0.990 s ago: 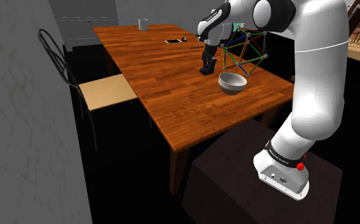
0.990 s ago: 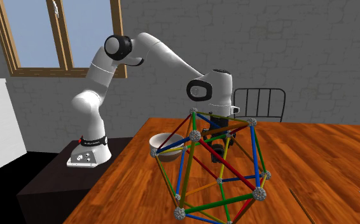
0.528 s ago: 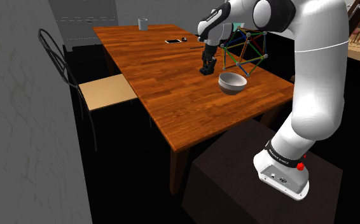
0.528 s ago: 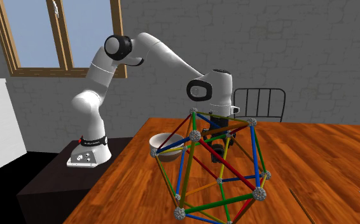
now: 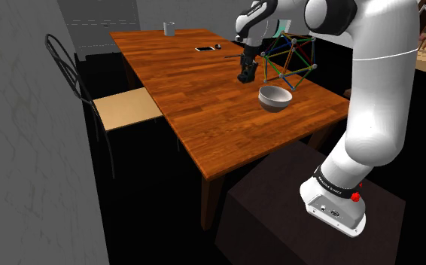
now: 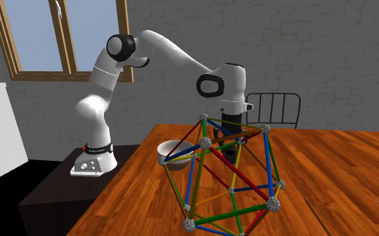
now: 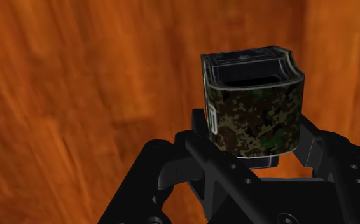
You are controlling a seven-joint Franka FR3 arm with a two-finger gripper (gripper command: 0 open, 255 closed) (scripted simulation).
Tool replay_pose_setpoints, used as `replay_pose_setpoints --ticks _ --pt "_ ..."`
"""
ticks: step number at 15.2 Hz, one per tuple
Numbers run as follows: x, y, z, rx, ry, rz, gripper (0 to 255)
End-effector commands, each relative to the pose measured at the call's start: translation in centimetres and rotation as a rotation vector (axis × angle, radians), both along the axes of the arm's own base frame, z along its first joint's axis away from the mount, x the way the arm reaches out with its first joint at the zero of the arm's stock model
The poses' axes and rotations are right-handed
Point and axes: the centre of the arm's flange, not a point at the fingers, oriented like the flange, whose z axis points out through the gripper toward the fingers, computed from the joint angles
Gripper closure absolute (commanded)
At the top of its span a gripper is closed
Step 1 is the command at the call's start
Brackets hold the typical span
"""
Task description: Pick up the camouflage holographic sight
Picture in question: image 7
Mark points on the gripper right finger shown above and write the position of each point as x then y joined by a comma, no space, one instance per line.
338,161

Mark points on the camouflage box with black top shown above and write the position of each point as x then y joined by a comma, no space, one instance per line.
254,121

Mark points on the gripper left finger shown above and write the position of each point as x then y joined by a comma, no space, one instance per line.
180,173

